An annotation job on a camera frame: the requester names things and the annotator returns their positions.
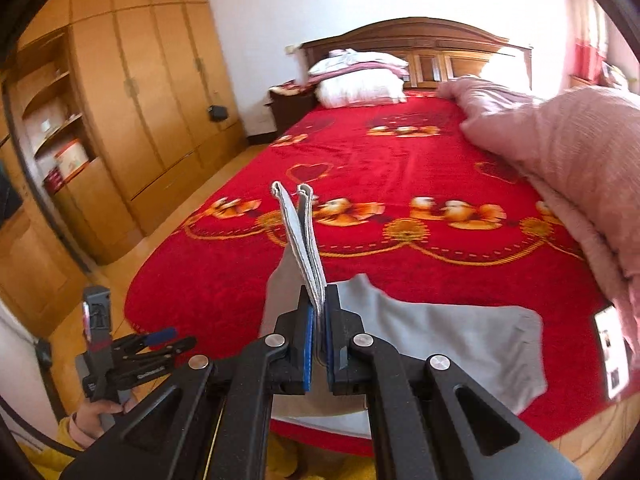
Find grey pants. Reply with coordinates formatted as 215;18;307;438
259;181;548;438

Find left hand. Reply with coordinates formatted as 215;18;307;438
68;396;138;448

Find white paper card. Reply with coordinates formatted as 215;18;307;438
594;304;629;400

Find round storage box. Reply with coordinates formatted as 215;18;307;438
54;139;90;181

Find red floral bed blanket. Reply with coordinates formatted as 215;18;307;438
124;93;639;467

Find wooden wardrobe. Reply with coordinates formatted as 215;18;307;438
6;0;246;264

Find small black bag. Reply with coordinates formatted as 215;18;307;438
207;105;229;122

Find pink quilt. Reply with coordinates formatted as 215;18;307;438
436;76;639;350

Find dark wooden nightstand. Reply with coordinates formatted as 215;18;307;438
268;80;318;134

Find dark wooden headboard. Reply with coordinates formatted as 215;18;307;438
302;18;532;91

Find pink folded pillow cover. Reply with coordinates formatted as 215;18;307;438
308;49;409;84

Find red and white curtain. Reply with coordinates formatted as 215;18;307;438
570;0;608;82

